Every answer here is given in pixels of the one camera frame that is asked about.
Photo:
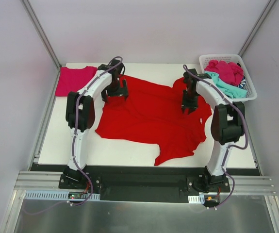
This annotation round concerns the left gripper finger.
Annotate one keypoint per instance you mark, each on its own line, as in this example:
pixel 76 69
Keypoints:
pixel 104 96
pixel 125 92

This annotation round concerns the right white cable duct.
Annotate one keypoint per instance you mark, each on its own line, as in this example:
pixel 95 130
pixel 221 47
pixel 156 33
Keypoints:
pixel 200 199

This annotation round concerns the white cable duct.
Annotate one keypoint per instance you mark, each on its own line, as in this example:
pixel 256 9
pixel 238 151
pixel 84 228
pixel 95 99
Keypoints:
pixel 200 199
pixel 60 195

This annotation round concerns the left aluminium frame post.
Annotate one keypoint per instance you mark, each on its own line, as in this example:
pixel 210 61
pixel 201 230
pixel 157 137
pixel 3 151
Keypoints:
pixel 41 33

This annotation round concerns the left white cable duct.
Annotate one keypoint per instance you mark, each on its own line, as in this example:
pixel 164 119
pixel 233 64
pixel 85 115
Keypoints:
pixel 60 195

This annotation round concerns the red t shirt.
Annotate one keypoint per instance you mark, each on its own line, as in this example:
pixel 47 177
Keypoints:
pixel 152 114

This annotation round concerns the right aluminium frame post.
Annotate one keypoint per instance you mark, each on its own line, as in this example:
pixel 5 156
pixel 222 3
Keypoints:
pixel 269 6

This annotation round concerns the striped garment in basket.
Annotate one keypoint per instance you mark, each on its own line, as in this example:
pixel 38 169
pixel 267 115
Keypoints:
pixel 242 83

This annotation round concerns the white plastic basket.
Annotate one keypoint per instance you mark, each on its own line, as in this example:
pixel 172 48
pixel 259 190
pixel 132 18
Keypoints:
pixel 249 87

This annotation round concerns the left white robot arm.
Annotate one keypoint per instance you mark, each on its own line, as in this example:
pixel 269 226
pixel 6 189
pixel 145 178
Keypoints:
pixel 80 112

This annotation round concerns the crumpled magenta t shirt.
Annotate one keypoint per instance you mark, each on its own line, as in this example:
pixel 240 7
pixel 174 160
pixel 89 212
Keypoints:
pixel 230 73

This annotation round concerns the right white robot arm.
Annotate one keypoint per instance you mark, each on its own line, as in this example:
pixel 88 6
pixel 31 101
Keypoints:
pixel 228 126

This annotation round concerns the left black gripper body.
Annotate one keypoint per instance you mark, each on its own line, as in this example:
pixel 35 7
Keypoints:
pixel 116 91

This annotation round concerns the aluminium frame post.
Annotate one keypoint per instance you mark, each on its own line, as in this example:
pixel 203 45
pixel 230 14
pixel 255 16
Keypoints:
pixel 269 6
pixel 41 33

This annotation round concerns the teal t shirt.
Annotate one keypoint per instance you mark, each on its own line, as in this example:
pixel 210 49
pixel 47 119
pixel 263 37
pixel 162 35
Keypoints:
pixel 229 90

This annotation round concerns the folded magenta t shirt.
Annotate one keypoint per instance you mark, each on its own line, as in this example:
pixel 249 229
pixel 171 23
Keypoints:
pixel 73 79

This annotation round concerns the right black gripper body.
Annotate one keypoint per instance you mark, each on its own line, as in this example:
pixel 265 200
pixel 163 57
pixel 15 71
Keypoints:
pixel 189 102

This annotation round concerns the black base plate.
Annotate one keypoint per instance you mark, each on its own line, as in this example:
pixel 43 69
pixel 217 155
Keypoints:
pixel 130 183

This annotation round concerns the aluminium rail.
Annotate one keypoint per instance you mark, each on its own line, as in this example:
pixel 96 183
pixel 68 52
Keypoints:
pixel 38 180

